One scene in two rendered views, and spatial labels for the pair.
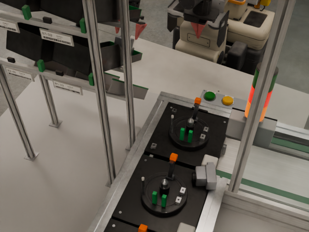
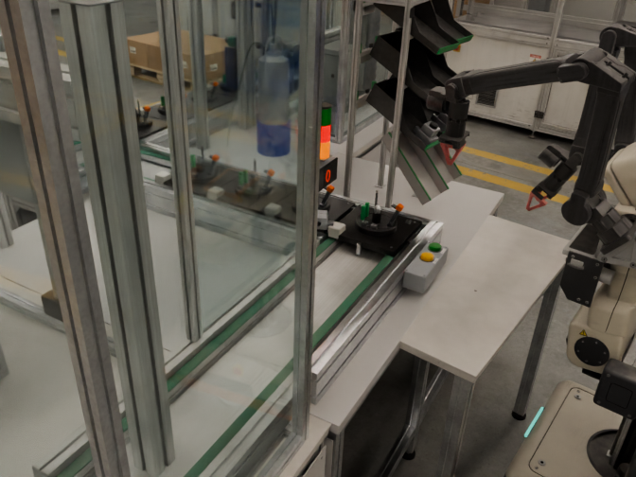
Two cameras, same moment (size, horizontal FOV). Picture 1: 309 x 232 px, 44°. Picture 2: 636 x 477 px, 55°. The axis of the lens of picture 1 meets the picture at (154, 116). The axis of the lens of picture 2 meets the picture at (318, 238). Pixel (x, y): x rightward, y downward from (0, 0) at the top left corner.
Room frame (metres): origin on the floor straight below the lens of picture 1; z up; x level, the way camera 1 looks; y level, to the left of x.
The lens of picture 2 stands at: (0.90, -1.94, 1.96)
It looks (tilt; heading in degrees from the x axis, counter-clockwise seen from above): 30 degrees down; 98
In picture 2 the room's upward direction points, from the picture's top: 2 degrees clockwise
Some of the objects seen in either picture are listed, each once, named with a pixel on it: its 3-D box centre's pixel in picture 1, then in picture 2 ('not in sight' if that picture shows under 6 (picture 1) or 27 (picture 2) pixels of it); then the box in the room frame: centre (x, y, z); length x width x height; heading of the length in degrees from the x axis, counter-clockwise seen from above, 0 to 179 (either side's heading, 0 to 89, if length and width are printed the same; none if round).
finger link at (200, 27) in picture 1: (196, 24); (452, 149); (1.06, -0.13, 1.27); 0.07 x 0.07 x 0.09; 69
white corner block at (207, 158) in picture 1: (209, 164); (336, 230); (0.73, -0.18, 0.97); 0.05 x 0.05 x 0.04; 70
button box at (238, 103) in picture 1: (226, 107); (426, 266); (1.02, -0.28, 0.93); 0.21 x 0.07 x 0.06; 70
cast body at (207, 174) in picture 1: (203, 174); (322, 219); (0.67, -0.15, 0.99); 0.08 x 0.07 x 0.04; 1
